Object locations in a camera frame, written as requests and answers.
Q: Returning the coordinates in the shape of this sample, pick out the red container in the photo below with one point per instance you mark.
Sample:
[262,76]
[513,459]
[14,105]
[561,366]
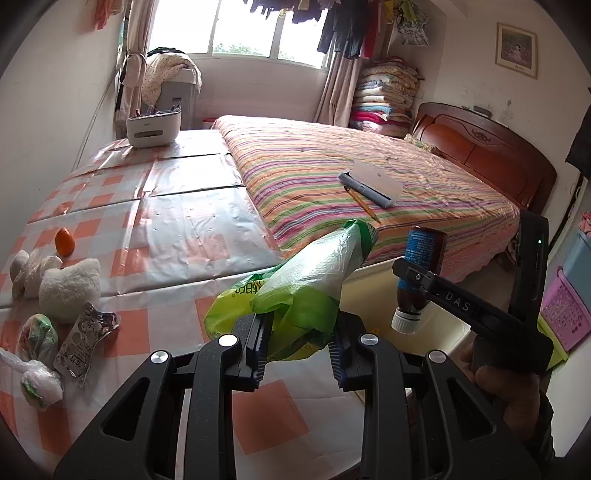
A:
[210,123]

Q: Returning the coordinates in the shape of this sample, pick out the floral hanging cloth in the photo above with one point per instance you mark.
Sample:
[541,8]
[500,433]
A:
[411,23]

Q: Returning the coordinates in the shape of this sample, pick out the white desktop organizer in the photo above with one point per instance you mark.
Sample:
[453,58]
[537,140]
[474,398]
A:
[152,131]

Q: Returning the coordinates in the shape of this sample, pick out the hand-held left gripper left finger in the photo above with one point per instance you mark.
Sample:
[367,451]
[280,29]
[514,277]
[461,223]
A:
[261,350]

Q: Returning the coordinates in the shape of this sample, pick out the green plastic tray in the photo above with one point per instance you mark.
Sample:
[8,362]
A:
[558,353]

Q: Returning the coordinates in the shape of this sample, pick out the dotted cloth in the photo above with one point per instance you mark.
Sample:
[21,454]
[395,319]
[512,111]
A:
[168,69]

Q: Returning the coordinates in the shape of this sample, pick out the dark cloth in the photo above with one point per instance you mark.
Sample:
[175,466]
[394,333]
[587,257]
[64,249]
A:
[581,147]

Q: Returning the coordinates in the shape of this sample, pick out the orange checked tablecloth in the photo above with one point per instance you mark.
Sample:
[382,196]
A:
[184,240]

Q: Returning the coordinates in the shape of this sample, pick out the large green plastic bag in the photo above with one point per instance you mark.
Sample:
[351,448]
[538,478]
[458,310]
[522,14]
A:
[314,277]

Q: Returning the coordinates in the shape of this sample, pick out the small dark box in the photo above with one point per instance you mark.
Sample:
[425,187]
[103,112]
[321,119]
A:
[482,110]

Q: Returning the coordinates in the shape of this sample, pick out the yellow pencil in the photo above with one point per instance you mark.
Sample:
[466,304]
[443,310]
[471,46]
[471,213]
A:
[362,205]

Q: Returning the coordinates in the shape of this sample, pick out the white plush toy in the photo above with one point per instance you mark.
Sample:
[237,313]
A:
[69,288]

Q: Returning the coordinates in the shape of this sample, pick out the beige hanging garment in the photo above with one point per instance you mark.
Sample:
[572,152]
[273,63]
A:
[134,78]

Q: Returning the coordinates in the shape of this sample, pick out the cream plastic bin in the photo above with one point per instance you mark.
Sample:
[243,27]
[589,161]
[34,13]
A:
[443,332]

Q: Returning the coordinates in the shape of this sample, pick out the small balled green bag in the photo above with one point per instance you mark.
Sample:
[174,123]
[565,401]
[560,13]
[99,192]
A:
[39,337]

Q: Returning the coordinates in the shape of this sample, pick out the pink hanging cloth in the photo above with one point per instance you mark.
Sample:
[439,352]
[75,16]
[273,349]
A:
[106,11]

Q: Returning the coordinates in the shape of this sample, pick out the silver blister pack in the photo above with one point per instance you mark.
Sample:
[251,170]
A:
[83,341]

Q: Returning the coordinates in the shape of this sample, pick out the brown bottle with white cap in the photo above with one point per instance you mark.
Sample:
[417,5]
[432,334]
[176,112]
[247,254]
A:
[425,244]

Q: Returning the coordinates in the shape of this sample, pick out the person's right forearm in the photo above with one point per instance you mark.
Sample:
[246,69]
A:
[542,434]

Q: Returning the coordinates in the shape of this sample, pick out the framed picture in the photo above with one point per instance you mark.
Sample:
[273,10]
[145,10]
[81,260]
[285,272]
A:
[517,50]

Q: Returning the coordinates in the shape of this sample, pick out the beige curtain beside wall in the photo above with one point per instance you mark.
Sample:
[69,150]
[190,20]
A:
[138,23]

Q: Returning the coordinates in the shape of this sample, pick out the stack of folded quilts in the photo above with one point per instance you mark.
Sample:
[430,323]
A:
[385,97]

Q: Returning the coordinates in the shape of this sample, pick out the striped bed quilt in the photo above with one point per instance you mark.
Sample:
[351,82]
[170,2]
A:
[323,175]

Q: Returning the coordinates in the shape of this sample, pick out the grey-blue bar device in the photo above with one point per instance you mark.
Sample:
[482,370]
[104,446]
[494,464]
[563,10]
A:
[364,189]

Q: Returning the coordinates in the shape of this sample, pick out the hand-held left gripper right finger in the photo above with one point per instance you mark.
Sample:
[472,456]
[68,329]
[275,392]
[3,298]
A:
[335,362]

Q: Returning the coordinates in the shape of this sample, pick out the person's right hand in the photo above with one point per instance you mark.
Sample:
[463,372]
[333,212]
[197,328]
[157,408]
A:
[512,397]

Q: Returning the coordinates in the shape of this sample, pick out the floral pillow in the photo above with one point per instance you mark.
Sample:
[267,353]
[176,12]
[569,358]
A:
[420,143]

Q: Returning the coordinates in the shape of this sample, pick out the beige curtain beside quilts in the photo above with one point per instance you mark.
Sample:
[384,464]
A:
[339,87]

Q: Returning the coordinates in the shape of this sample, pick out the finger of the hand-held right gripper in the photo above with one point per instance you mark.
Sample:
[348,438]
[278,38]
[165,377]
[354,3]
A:
[452,300]

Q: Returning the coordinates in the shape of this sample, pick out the blue plastic basket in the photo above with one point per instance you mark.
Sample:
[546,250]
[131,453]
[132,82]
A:
[579,258]

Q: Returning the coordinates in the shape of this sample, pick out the window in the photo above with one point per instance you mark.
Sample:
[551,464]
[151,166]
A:
[231,27]

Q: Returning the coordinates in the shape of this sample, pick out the small orange fruit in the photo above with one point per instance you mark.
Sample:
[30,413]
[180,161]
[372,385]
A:
[64,241]

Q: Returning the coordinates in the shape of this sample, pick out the white plastic bag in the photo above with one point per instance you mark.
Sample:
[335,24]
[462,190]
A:
[41,387]

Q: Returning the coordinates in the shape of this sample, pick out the white appliance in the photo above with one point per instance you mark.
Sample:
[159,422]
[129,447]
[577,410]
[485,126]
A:
[182,101]

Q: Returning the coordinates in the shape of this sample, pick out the pink plastic basket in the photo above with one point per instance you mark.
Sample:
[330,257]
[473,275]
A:
[565,314]

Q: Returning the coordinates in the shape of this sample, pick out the wooden headboard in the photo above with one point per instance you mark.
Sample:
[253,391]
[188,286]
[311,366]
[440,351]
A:
[485,143]

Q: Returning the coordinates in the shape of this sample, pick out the hanging dark clothes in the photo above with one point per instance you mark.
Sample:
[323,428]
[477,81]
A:
[346,27]

